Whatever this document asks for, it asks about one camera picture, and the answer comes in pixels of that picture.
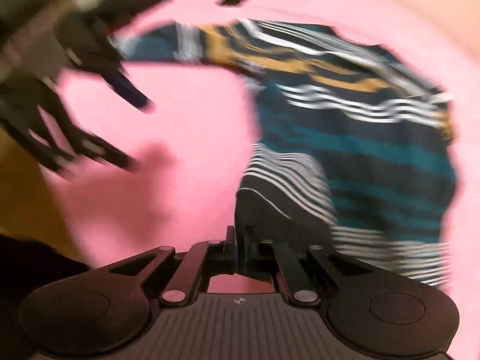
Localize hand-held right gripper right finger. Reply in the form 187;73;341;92
236;225;380;305

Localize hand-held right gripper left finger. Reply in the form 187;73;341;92
95;226;238;305

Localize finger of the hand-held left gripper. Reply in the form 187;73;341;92
60;26;156;115
0;75;140;181

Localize striped navy teal shirt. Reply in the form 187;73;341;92
112;19;459;287

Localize pink bed sheet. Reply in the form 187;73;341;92
45;0;480;360

